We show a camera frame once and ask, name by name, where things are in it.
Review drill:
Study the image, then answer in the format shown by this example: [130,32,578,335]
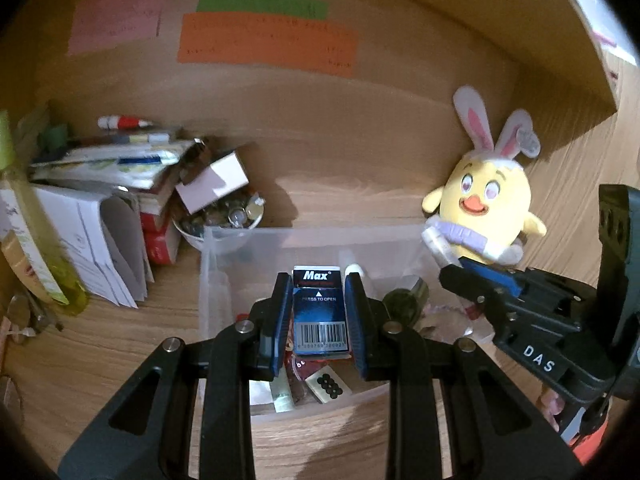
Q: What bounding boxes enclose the dark green small box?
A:
[37,122,71,153]

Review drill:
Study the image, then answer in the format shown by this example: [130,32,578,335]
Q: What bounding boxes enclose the red and white marker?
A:
[97,115,153,131]

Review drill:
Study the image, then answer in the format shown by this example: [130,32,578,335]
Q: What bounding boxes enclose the orange container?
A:
[570,405,608,463]

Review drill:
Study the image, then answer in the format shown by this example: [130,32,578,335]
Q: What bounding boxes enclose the white tube with green print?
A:
[0,187,68,306]

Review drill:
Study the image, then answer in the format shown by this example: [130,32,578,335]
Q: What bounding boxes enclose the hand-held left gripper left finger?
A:
[57,271,295,480]

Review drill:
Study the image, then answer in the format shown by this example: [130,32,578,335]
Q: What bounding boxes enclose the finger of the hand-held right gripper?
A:
[460,257,526,293]
[439,264,516,331]

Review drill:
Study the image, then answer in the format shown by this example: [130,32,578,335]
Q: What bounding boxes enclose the orange sticky note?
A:
[177,12,360,79]

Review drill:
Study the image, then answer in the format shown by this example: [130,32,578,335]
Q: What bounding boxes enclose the white capped pen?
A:
[107,131,171,145]

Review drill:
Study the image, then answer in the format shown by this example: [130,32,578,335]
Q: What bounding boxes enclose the red book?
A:
[140,195,183,266]

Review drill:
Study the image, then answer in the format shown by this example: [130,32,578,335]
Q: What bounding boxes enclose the white bowl of small bits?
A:
[171,192,266,253]

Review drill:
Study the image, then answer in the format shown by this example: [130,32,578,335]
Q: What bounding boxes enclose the small white carton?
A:
[175,151,250,215]

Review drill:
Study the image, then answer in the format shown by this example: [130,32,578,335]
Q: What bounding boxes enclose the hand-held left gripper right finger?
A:
[344,270,583,480]

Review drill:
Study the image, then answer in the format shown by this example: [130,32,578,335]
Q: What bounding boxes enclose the green sticky note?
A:
[196,0,330,22]

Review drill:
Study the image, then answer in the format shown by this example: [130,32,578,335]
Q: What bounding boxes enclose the orange-yellow lotion bottle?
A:
[0,232,46,301]

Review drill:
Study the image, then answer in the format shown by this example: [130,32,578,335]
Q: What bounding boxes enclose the dark-frame eyeglasses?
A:
[7,292,66,336]

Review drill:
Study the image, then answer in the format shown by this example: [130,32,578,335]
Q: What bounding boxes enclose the yellow-green spray bottle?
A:
[0,110,91,317]

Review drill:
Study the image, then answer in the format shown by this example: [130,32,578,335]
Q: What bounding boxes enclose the clear plastic storage box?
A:
[198,220,481,416]

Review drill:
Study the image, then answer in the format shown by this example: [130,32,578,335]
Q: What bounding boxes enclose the dark green bottle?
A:
[382,276,432,326]

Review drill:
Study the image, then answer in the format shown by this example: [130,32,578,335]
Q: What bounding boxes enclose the stack of booklets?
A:
[27,132,201,191]

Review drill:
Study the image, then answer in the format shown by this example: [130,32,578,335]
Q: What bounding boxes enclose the white folded papers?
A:
[30,185,156,309]

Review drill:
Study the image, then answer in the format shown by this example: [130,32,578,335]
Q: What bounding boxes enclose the blue staples box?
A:
[290,264,351,360]

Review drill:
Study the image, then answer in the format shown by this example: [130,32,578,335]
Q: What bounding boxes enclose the thin-rim round lens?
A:
[0,372,25,428]

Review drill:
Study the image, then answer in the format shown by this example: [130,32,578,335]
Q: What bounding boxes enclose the pink sticky note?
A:
[66,0,173,57]

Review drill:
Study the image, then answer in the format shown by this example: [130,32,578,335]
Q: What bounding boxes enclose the yellow chick plush toy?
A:
[421,85,548,266]

